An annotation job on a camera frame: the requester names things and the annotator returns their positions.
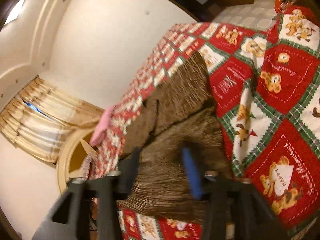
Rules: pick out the pink pillow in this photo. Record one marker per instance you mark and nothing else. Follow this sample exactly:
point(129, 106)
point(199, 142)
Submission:
point(100, 131)

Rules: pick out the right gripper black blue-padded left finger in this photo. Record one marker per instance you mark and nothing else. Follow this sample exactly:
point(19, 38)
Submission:
point(69, 216)

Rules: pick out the red Christmas patchwork blanket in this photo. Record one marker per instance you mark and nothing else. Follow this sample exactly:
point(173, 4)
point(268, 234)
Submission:
point(266, 88)

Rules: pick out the brown knit sweater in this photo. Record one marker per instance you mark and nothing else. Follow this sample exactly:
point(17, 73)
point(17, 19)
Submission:
point(179, 113)

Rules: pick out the striped pillow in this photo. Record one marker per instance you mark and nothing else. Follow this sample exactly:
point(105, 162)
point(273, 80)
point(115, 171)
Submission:
point(86, 167)

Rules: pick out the cream wooden headboard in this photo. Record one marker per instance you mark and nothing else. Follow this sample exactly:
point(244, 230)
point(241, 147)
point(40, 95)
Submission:
point(75, 148)

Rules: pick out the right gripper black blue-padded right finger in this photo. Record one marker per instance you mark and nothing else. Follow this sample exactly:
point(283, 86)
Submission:
point(251, 215)

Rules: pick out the beige patterned curtain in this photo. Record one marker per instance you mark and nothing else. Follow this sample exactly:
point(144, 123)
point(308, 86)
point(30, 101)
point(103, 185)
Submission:
point(41, 117)

